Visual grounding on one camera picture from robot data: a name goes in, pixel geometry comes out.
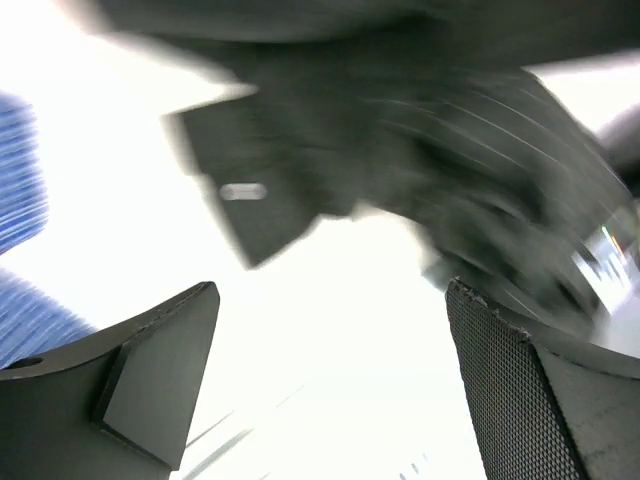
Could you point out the black pinstriped shirt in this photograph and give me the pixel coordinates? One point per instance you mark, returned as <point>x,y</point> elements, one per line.
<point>425,109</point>

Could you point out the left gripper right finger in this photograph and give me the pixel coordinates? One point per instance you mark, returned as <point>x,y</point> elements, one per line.
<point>544,404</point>

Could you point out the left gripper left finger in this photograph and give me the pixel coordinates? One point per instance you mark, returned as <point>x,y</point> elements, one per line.
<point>115,405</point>

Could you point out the blue checked shirt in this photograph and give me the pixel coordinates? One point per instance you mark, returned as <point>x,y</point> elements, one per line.
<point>32,322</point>

